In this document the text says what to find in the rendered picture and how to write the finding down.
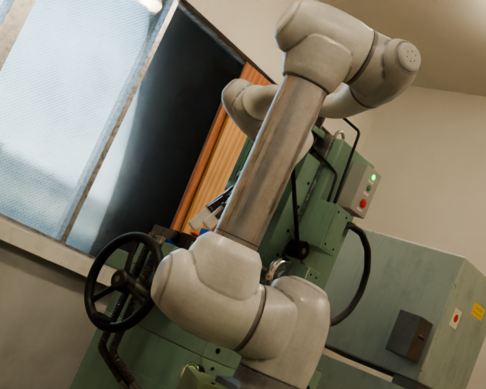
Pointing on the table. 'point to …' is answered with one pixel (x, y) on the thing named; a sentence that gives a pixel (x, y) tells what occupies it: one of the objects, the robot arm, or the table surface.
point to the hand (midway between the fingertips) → (200, 224)
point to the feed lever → (301, 248)
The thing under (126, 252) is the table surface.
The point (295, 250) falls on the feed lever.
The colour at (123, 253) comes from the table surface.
